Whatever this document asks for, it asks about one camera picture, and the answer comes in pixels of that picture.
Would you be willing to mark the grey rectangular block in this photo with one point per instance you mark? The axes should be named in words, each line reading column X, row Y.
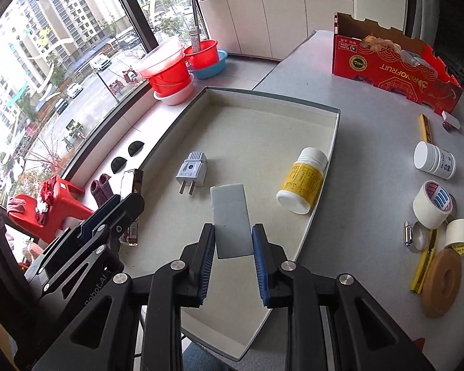
column 231, row 221

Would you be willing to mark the white power plug adapter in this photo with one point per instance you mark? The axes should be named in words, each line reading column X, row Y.
column 192, row 172

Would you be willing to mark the red plastic stool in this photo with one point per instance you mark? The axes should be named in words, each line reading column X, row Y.
column 43, row 218

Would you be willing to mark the red cardboard fruit box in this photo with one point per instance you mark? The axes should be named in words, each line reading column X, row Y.
column 388, row 60

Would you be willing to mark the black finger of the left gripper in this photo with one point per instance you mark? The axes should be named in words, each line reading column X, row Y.
column 104, row 226

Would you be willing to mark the white tape roll yellow core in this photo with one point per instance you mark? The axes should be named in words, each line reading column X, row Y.
column 455, row 236

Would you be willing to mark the blue label white pill bottle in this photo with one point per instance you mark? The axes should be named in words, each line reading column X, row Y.
column 433, row 160

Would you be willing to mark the small dark red object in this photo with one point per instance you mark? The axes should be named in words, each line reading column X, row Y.
column 447, row 127

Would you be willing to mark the red plastic bucket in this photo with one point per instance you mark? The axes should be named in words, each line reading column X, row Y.
column 207, row 55

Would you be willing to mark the white tape roll blue-red core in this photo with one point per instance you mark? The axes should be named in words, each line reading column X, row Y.
column 432, row 204

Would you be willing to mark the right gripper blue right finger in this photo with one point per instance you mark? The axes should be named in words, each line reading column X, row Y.
column 284, row 284

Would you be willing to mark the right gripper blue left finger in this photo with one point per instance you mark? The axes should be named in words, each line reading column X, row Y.
column 180, row 283

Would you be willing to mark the dark green tray box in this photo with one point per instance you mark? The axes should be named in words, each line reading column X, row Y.
column 249, row 138

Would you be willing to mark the tan wooden ring disc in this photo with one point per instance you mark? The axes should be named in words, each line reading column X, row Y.
column 442, row 283

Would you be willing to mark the dark red patterned packet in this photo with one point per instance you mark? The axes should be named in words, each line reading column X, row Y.
column 131, row 183

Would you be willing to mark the blue plastic basin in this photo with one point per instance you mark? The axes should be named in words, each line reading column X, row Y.
column 212, row 70

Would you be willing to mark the yellow label white pill bottle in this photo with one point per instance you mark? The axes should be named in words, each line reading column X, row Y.
column 302, row 186

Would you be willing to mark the small yellow utility knife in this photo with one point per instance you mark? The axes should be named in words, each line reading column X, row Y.
column 425, row 127

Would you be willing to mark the pink slippers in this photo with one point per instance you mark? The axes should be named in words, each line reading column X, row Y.
column 100, row 189

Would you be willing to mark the small white eraser block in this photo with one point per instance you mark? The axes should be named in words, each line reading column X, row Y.
column 453, row 121

